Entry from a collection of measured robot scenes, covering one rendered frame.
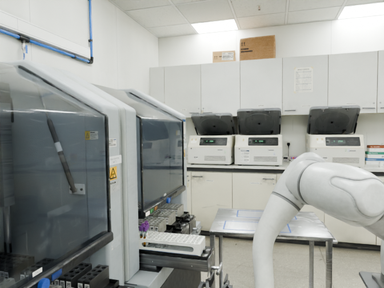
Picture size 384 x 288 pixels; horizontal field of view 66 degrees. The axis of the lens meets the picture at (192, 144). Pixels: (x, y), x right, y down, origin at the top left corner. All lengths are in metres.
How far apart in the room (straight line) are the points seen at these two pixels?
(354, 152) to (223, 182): 1.48
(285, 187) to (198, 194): 2.82
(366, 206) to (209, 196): 2.99
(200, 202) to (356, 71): 2.37
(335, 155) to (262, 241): 2.71
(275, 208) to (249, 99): 2.96
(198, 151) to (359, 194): 2.98
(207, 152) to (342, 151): 1.51
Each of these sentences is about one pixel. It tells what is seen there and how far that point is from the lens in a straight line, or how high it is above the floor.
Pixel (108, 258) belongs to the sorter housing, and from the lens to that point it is 1.17.
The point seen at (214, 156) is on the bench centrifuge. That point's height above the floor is 1.00.
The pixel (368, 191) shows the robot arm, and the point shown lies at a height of 1.20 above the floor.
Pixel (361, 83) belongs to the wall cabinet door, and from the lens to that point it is 3.95.
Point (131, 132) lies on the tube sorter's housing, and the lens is 1.24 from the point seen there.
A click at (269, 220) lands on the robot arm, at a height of 1.07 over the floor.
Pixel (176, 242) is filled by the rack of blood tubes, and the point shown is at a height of 0.86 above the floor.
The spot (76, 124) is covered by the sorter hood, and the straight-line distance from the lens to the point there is 0.93.
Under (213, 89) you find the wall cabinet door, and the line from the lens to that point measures 3.92.
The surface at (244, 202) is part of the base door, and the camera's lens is 3.64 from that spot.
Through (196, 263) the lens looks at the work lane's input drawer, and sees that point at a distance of 1.33.
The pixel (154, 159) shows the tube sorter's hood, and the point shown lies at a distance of 1.42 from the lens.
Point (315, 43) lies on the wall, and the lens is 4.31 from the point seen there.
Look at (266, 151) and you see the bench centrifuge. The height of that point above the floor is 1.07.
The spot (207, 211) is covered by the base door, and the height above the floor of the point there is 0.32.
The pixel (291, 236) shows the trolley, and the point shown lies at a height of 0.81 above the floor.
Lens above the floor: 1.35
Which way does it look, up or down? 3 degrees down
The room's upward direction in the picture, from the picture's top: 1 degrees counter-clockwise
